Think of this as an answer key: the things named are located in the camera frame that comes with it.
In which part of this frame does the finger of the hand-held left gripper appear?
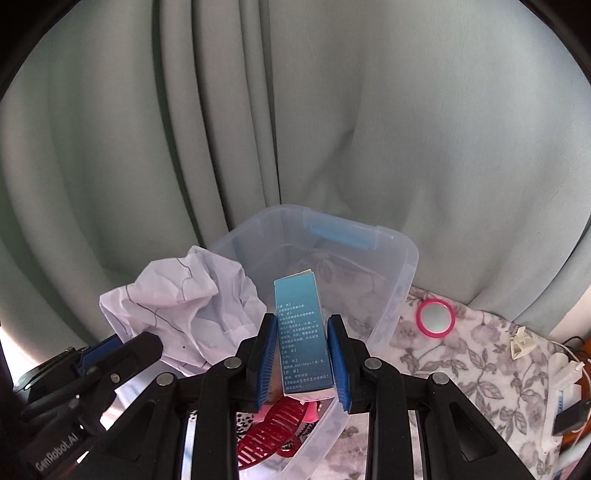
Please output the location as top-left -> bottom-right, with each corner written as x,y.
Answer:
69,331 -> 164,428
13,335 -> 134,403

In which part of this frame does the pale green curtain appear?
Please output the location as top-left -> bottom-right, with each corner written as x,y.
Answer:
0,0 -> 591,356

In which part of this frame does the white paper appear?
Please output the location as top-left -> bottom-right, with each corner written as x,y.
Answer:
99,246 -> 269,377

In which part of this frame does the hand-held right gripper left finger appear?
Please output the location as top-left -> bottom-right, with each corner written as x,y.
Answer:
81,313 -> 279,480

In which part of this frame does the pink plastic ring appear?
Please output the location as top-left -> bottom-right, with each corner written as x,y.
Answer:
416,298 -> 456,339

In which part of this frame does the black charger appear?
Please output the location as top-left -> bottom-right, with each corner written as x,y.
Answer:
553,401 -> 591,437

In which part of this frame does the pink hair roller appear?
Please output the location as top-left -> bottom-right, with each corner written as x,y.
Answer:
254,401 -> 321,423

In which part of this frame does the white charger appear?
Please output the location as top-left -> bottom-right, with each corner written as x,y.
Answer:
510,327 -> 536,360

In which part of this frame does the blue medicine box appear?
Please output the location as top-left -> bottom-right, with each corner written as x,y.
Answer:
273,269 -> 335,400

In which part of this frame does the red hair claw clip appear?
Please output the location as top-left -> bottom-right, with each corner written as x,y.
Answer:
237,398 -> 311,472

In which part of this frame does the white power strip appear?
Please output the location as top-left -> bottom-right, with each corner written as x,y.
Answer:
547,353 -> 583,455

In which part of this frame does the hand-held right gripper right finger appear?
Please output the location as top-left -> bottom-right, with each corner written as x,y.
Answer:
327,314 -> 536,480

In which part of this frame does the white cable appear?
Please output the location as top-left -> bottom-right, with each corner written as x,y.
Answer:
560,340 -> 591,386

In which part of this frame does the clear plastic storage box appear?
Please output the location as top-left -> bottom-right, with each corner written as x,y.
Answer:
203,204 -> 420,480

